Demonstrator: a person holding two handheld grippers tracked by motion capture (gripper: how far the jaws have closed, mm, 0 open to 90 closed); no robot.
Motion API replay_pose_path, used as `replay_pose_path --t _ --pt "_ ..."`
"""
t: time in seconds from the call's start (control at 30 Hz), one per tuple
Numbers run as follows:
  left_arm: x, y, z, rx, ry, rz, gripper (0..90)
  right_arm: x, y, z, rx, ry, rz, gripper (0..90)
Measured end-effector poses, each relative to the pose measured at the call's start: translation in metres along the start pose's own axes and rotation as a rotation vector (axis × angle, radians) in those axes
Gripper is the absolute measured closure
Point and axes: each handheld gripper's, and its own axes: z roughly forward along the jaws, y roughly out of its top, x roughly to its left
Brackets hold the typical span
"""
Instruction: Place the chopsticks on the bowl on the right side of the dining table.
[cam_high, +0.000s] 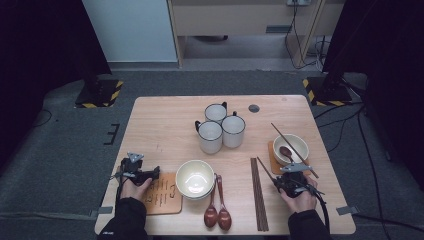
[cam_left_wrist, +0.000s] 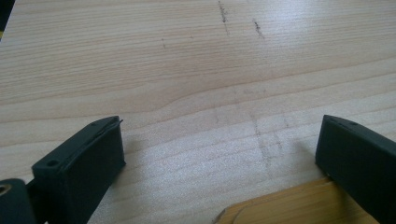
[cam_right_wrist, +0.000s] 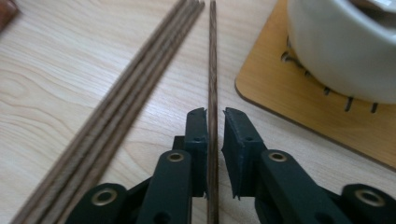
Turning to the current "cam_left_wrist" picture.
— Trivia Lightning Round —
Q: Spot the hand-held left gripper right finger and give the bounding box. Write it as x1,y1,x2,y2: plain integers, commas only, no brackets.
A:
314,114,396,224

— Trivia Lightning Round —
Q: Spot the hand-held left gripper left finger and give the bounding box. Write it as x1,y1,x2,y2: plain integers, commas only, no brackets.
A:
31,115,127,224

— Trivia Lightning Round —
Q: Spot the wooden coaster with cutouts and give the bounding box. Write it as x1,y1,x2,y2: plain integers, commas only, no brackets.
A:
213,176,336,224
237,181,379,224

